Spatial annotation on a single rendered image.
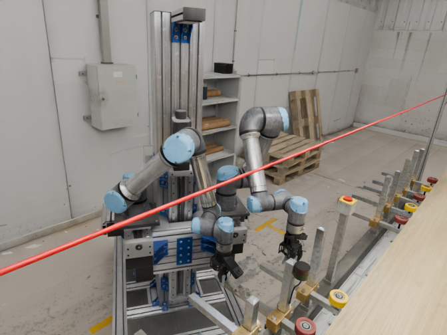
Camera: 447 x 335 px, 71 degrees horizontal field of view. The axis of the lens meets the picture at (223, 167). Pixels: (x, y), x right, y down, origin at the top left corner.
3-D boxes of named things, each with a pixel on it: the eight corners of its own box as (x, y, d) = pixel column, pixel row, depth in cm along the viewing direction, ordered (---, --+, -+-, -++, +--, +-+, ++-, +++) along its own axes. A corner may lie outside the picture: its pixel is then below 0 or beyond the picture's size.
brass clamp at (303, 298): (294, 298, 150) (295, 289, 148) (308, 284, 159) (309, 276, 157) (305, 305, 146) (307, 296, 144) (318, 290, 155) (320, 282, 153)
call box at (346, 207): (335, 213, 159) (338, 199, 157) (340, 208, 164) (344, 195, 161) (348, 218, 155) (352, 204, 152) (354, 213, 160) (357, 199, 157)
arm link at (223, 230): (218, 213, 144) (236, 217, 142) (217, 234, 148) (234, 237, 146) (213, 222, 137) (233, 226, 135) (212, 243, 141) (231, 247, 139)
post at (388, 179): (369, 235, 229) (386, 175, 211) (370, 234, 231) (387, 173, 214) (374, 237, 227) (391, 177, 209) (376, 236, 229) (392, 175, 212)
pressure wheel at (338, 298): (329, 322, 138) (334, 302, 134) (322, 308, 146) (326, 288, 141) (346, 321, 139) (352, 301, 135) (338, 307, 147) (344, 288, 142)
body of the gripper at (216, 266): (220, 261, 155) (221, 240, 151) (233, 269, 150) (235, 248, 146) (209, 268, 150) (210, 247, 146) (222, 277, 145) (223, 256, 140)
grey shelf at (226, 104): (164, 193, 418) (163, 72, 361) (211, 176, 481) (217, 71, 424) (186, 205, 391) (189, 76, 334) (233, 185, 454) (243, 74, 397)
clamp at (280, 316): (265, 326, 131) (266, 317, 129) (282, 308, 141) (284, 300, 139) (276, 334, 128) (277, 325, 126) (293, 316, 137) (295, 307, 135)
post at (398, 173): (379, 226, 247) (395, 169, 230) (380, 224, 250) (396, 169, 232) (384, 228, 245) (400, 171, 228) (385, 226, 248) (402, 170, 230)
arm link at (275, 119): (231, 177, 186) (257, 101, 147) (254, 175, 191) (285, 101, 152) (237, 193, 178) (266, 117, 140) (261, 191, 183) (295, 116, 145)
